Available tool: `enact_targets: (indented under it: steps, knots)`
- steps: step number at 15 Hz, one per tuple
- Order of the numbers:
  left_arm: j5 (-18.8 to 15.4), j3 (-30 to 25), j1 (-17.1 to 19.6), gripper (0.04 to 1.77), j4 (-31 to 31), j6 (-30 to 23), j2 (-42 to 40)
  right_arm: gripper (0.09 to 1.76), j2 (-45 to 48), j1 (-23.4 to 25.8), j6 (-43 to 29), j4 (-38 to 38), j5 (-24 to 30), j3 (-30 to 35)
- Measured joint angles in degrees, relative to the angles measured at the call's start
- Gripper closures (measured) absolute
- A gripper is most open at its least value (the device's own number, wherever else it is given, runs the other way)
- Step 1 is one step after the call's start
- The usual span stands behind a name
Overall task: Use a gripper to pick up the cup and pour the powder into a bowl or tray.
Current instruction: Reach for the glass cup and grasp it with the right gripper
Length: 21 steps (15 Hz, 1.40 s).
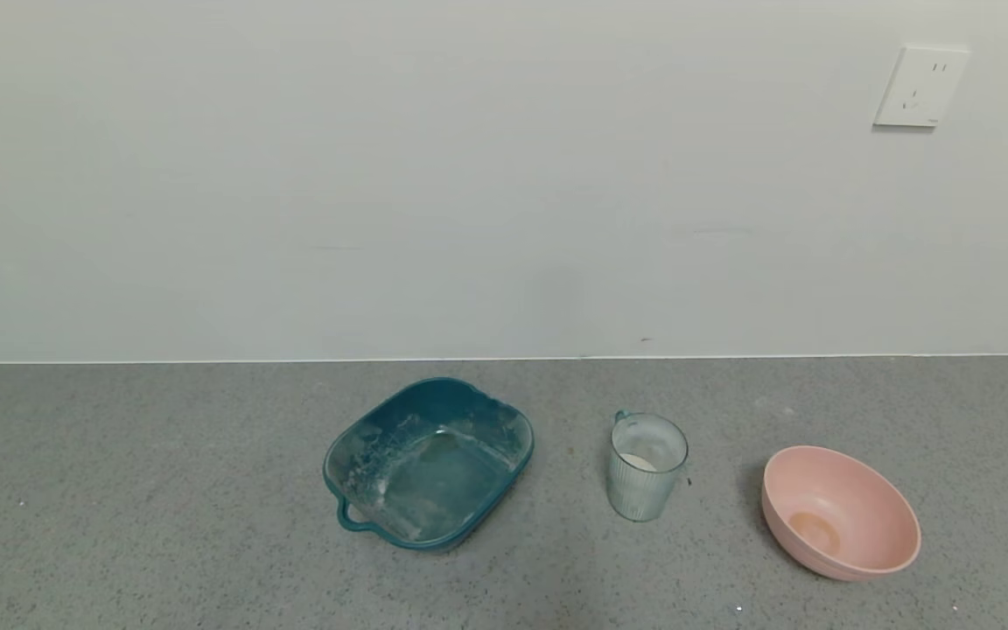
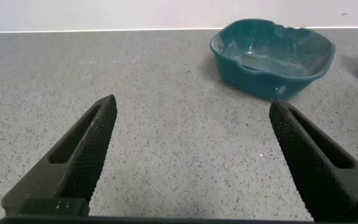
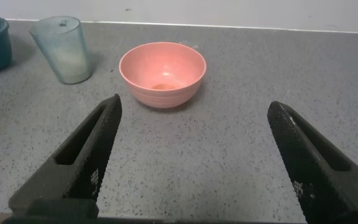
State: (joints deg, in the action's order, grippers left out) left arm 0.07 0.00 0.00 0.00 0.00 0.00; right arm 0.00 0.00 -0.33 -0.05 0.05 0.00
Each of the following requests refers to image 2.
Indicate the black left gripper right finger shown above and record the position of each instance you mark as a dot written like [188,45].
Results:
[315,168]

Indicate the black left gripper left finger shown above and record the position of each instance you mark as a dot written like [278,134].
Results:
[82,155]

